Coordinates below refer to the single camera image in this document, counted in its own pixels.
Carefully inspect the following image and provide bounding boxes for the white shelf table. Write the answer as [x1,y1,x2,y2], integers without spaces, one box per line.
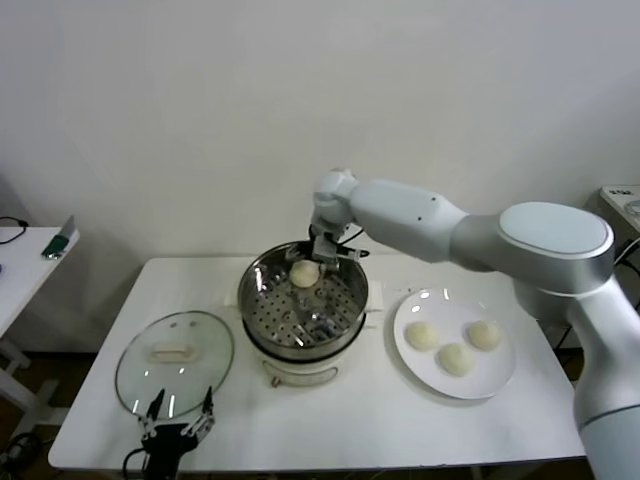
[599,183,640,236]

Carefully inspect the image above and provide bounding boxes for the white side table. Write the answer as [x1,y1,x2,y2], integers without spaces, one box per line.
[0,227,82,426]

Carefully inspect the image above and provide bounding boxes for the white steamed baozi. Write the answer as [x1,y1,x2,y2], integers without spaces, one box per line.
[289,259,320,289]
[404,321,441,350]
[465,320,503,351]
[437,342,476,376]

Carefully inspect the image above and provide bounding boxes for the black floor cable bundle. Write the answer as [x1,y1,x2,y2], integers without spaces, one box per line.
[0,432,54,474]

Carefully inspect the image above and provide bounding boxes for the perforated steel steamer basket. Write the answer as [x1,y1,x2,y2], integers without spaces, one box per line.
[236,241,370,352]

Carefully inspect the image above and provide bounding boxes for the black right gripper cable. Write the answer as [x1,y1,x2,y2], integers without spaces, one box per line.
[332,227,366,251]

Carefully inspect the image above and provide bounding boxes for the green handled scraper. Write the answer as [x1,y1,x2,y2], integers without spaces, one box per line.
[40,216,81,261]

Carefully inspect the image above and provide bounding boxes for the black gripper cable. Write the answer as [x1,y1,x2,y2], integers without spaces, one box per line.
[122,447,149,480]
[332,227,366,251]

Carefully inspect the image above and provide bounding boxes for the round glass pot lid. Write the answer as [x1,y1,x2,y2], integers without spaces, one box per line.
[114,310,236,420]

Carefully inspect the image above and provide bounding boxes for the white electric cooker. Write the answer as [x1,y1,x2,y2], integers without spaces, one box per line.
[223,279,385,390]

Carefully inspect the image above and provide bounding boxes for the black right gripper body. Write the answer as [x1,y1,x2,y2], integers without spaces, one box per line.
[308,238,346,265]

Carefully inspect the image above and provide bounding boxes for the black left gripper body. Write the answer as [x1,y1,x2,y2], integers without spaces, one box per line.
[141,423,201,480]

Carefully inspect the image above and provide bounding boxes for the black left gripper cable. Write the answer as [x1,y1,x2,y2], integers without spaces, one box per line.
[122,447,149,480]

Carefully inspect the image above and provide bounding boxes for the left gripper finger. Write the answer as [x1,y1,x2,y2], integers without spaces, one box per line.
[184,386,217,436]
[137,388,166,436]

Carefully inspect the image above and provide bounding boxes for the black cable on side table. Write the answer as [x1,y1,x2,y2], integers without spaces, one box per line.
[0,217,29,246]

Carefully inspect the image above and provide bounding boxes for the white round plate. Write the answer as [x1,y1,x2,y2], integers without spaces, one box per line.
[392,288,517,400]

